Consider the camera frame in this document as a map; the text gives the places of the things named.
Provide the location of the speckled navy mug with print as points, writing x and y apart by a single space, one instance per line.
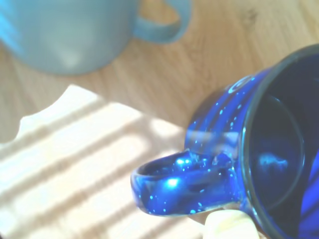
216 119

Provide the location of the pale blue-grey mug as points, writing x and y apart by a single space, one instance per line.
62 30

